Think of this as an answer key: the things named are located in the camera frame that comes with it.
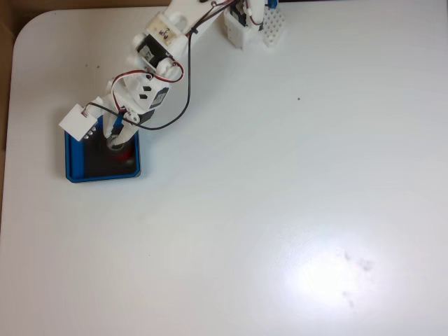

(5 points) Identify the white perforated base plate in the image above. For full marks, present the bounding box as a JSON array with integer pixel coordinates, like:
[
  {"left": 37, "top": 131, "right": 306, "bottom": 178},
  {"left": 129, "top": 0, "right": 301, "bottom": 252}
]
[{"left": 260, "top": 6, "right": 288, "bottom": 50}]

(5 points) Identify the blue square box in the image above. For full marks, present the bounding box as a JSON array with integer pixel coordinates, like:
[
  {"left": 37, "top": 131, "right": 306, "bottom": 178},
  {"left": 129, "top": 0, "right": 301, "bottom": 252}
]
[{"left": 64, "top": 115, "right": 143, "bottom": 184}]

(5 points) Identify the red tape roll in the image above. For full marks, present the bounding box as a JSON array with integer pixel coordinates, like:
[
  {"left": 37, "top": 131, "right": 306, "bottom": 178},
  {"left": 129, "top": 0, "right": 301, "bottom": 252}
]
[{"left": 106, "top": 136, "right": 137, "bottom": 165}]

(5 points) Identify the silver square camera box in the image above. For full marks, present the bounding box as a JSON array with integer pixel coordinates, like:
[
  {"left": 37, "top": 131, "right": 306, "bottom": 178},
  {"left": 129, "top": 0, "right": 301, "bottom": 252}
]
[{"left": 58, "top": 103, "right": 99, "bottom": 143}]

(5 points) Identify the black cable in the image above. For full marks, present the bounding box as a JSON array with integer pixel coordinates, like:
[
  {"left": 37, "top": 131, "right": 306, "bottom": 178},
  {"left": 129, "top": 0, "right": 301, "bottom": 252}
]
[{"left": 86, "top": 0, "right": 239, "bottom": 132}]

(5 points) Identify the red and white servo wire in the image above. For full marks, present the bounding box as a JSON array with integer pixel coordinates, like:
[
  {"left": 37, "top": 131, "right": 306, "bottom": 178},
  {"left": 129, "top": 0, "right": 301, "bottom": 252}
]
[{"left": 111, "top": 60, "right": 186, "bottom": 115}]

